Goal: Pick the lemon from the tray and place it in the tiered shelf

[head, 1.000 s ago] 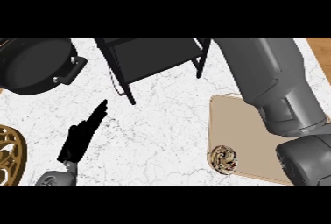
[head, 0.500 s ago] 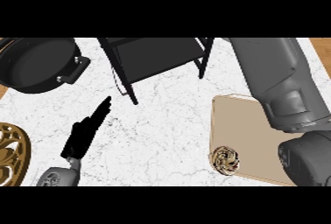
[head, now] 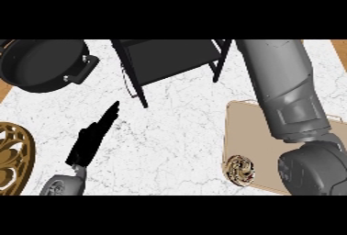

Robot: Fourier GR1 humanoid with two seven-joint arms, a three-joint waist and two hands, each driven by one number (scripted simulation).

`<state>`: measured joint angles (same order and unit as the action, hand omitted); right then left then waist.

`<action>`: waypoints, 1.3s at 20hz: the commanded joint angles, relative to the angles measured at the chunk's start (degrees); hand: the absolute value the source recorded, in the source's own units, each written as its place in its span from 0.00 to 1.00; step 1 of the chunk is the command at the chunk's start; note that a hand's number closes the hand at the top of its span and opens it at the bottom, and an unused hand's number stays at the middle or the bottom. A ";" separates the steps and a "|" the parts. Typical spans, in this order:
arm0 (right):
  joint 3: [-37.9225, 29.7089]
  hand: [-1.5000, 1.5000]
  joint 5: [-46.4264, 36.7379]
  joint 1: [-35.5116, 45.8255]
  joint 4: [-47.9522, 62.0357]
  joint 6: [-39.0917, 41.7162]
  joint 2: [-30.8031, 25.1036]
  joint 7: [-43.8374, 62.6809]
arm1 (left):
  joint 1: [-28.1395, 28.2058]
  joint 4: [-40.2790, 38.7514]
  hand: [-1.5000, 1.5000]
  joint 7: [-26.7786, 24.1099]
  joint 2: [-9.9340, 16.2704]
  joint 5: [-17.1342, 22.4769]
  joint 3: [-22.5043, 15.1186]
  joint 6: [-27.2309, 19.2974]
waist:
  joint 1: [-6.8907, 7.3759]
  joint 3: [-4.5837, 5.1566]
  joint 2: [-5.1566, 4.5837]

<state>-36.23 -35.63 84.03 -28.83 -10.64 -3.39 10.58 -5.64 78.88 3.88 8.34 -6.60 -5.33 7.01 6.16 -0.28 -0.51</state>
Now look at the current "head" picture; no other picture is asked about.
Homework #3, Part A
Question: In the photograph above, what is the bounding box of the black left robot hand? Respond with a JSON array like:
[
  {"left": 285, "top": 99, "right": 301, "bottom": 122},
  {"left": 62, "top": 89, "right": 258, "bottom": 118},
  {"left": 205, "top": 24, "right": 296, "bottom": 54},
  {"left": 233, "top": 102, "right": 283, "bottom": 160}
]
[{"left": 63, "top": 100, "right": 122, "bottom": 168}]

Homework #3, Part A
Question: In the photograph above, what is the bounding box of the black tiered shelf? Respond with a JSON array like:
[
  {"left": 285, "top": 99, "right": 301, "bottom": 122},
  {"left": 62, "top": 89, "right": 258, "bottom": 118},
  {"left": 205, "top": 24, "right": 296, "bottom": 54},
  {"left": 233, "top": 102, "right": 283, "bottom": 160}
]
[{"left": 109, "top": 39, "right": 233, "bottom": 109}]

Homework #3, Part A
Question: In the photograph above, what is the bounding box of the yellow patterned lemon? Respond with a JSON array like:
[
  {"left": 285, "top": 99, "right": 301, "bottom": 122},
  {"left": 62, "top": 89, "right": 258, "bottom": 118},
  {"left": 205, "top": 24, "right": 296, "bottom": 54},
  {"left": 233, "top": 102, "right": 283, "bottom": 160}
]
[{"left": 223, "top": 154, "right": 257, "bottom": 187}]

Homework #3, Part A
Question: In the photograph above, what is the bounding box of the beige flat tray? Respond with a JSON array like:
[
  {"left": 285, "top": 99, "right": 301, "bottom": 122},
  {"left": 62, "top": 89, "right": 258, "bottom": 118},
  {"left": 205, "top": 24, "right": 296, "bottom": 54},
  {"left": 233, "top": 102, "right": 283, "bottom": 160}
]
[{"left": 221, "top": 99, "right": 347, "bottom": 196}]

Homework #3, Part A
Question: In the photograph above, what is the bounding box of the gold ornate round trivet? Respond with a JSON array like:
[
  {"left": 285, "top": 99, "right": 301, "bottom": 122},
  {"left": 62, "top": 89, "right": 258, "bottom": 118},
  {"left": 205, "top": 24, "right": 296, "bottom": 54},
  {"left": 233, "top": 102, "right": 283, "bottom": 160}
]
[{"left": 0, "top": 121, "right": 37, "bottom": 196}]

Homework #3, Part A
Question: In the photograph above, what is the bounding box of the brown wooden board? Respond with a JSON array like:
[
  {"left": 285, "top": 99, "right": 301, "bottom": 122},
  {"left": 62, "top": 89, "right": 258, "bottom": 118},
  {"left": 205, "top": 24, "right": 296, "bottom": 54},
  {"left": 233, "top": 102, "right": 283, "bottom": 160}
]
[
  {"left": 329, "top": 39, "right": 347, "bottom": 73},
  {"left": 0, "top": 80, "right": 13, "bottom": 105}
]

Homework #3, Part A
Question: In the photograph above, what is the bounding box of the black round pan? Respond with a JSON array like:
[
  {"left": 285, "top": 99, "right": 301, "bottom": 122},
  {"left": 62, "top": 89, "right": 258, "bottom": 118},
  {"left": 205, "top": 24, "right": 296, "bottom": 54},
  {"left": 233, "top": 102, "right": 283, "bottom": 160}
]
[{"left": 0, "top": 39, "right": 102, "bottom": 94}]

